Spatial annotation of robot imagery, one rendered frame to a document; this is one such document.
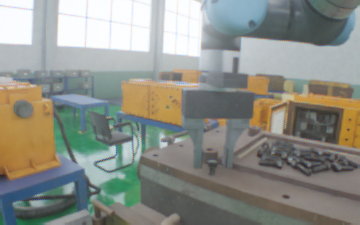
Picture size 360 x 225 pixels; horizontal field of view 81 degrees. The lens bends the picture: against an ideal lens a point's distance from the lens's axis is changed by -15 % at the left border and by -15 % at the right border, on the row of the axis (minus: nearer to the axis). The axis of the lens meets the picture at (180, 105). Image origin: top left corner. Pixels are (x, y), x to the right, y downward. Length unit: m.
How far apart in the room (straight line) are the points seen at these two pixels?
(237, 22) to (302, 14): 0.10
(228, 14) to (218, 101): 0.18
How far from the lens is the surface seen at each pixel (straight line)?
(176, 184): 0.53
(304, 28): 0.37
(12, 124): 2.26
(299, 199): 0.46
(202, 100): 0.43
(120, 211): 0.62
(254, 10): 0.32
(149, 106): 4.14
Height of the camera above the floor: 1.57
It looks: 9 degrees down
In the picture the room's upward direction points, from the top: 3 degrees clockwise
